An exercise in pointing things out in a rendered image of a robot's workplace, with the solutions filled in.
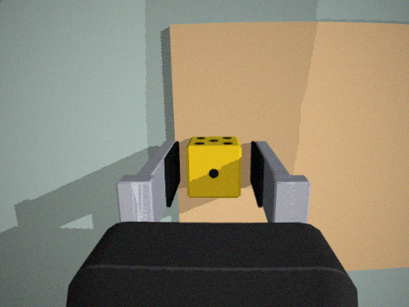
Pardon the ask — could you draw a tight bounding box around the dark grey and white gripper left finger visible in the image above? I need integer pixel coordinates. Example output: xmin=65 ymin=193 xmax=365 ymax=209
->
xmin=116 ymin=142 xmax=181 ymax=223

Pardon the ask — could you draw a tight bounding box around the tan flat mat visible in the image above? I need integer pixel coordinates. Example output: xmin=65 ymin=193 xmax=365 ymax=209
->
xmin=170 ymin=21 xmax=409 ymax=271

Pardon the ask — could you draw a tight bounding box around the yellow die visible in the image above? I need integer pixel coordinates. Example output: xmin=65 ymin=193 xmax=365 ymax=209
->
xmin=186 ymin=136 xmax=241 ymax=198

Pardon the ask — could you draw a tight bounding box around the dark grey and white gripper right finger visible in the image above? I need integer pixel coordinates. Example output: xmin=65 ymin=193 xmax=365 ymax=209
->
xmin=251 ymin=141 xmax=311 ymax=223

